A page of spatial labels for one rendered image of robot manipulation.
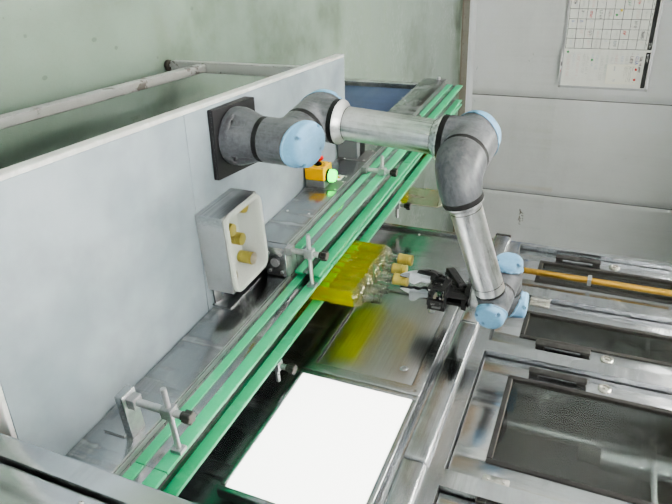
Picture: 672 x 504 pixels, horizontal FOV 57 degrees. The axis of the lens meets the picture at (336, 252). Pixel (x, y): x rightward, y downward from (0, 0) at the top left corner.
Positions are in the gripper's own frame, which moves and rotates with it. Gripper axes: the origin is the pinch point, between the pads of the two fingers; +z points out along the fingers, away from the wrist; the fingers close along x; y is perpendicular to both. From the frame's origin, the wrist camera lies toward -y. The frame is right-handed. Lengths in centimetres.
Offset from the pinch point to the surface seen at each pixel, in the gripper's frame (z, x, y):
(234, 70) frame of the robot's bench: 85, -46, -54
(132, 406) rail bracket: 30, -13, 83
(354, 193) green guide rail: 26.0, -13.9, -25.9
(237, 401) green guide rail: 23, 4, 58
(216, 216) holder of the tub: 37, -33, 37
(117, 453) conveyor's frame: 32, -4, 87
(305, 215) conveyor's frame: 32.8, -15.6, -2.5
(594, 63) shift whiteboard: -28, 62, -580
